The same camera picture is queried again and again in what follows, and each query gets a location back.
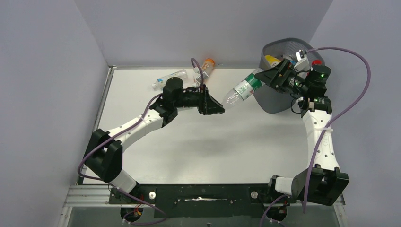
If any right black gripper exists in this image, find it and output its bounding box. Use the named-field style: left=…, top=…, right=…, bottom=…
left=253, top=59, right=309, bottom=96

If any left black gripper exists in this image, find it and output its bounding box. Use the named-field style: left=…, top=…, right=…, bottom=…
left=174, top=84, right=225, bottom=115

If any yellow juice bottle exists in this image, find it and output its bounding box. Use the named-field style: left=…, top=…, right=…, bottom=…
left=264, top=55, right=281, bottom=68

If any clear bottle green label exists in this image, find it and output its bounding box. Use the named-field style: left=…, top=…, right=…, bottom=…
left=222, top=68, right=263, bottom=109

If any orange drink bottle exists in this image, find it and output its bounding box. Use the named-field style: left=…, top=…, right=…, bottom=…
left=202, top=58, right=215, bottom=82

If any clear bottle blue white label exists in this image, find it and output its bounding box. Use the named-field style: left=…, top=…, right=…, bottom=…
left=151, top=70, right=188, bottom=90

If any red label bottle red cap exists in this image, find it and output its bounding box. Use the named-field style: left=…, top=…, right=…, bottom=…
left=312, top=59, right=323, bottom=66

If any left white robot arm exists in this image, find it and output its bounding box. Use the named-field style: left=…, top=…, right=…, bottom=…
left=78, top=77, right=225, bottom=193

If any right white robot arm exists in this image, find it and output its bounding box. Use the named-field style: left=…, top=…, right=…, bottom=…
left=255, top=60, right=349, bottom=206

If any grey mesh waste bin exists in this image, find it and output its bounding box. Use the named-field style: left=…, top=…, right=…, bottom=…
left=253, top=37, right=313, bottom=114

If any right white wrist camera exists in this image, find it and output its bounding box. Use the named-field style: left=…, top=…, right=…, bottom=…
left=294, top=50, right=310, bottom=72

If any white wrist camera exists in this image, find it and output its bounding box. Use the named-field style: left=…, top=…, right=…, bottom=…
left=294, top=50, right=310, bottom=72
left=193, top=68, right=209, bottom=87

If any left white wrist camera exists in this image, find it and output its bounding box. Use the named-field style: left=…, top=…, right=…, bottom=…
left=193, top=68, right=209, bottom=87

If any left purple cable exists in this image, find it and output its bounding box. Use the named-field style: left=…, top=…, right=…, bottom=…
left=77, top=57, right=206, bottom=220

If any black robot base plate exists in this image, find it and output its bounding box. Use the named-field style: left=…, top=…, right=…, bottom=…
left=109, top=183, right=296, bottom=225

